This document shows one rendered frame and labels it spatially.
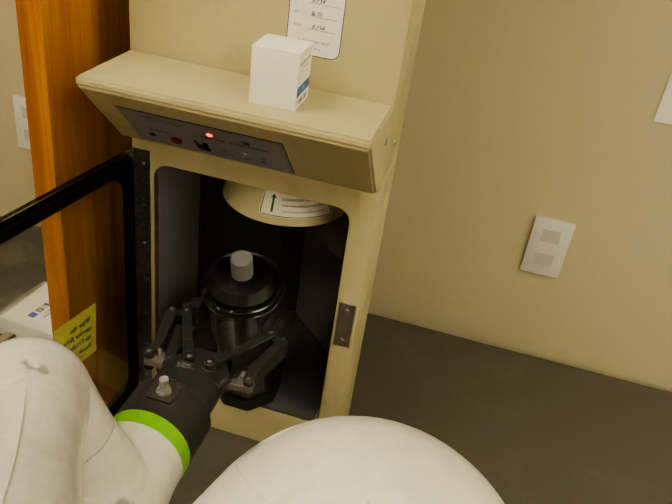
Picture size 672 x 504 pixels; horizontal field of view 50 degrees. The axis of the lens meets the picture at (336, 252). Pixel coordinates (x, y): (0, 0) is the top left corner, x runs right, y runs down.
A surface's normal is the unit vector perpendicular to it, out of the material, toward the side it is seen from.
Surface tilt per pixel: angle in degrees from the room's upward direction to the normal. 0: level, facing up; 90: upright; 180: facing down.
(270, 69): 90
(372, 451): 11
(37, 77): 90
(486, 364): 0
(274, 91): 90
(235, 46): 90
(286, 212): 66
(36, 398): 26
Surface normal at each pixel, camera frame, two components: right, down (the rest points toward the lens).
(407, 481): 0.27, -0.83
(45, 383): 0.44, -0.89
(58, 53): 0.96, 0.24
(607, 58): -0.26, 0.48
